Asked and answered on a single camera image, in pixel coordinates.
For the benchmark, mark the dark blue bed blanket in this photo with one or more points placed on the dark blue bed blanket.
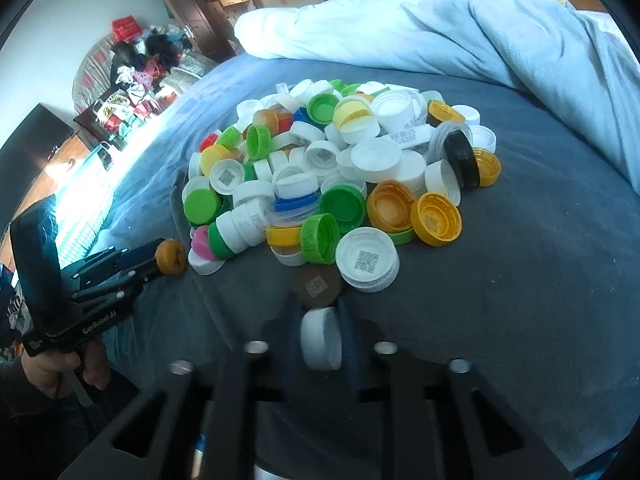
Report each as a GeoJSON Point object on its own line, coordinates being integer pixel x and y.
{"type": "Point", "coordinates": [500, 285]}

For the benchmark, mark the black flat television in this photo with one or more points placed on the black flat television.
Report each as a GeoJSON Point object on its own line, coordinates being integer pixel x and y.
{"type": "Point", "coordinates": [30, 155]}

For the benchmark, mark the white bottle cap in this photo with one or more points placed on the white bottle cap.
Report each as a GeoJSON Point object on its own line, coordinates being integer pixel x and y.
{"type": "Point", "coordinates": [320, 340]}

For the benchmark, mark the person's left forearm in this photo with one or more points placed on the person's left forearm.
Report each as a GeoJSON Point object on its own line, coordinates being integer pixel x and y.
{"type": "Point", "coordinates": [25, 425]}

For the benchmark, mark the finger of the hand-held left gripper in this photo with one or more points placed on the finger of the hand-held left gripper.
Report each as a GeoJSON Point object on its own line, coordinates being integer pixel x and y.
{"type": "Point", "coordinates": [120, 257]}
{"type": "Point", "coordinates": [125, 290]}

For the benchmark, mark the turquoise plastic basket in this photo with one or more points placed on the turquoise plastic basket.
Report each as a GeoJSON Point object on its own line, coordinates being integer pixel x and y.
{"type": "Point", "coordinates": [85, 210]}

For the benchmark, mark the dark wooden door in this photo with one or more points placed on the dark wooden door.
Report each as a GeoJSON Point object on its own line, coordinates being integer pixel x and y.
{"type": "Point", "coordinates": [195, 10]}

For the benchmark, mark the clutter heap of bags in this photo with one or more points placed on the clutter heap of bags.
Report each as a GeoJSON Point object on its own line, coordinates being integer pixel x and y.
{"type": "Point", "coordinates": [145, 80]}

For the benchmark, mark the light blue duvet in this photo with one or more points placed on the light blue duvet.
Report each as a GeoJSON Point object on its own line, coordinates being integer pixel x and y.
{"type": "Point", "coordinates": [450, 25]}

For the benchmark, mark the orange bottle cap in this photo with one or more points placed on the orange bottle cap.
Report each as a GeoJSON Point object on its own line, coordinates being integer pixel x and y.
{"type": "Point", "coordinates": [171, 257]}

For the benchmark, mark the round floral board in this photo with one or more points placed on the round floral board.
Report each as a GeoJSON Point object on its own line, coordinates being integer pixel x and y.
{"type": "Point", "coordinates": [92, 70]}

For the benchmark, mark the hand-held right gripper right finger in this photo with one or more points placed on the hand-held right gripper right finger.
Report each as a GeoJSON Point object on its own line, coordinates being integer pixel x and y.
{"type": "Point", "coordinates": [352, 355]}

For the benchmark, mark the wooden drawer dresser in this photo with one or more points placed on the wooden drawer dresser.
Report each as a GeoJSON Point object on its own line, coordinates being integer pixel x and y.
{"type": "Point", "coordinates": [67, 160]}

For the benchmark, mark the red paper bag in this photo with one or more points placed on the red paper bag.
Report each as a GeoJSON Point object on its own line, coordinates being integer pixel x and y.
{"type": "Point", "coordinates": [125, 30]}

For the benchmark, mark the person's left hand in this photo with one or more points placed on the person's left hand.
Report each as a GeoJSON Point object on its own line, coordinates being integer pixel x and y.
{"type": "Point", "coordinates": [45, 372]}

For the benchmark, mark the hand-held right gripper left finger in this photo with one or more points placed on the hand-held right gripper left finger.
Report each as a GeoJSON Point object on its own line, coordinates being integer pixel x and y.
{"type": "Point", "coordinates": [235, 410]}

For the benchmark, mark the pile of plastic bottle caps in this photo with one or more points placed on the pile of plastic bottle caps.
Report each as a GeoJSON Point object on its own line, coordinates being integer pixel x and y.
{"type": "Point", "coordinates": [360, 160]}

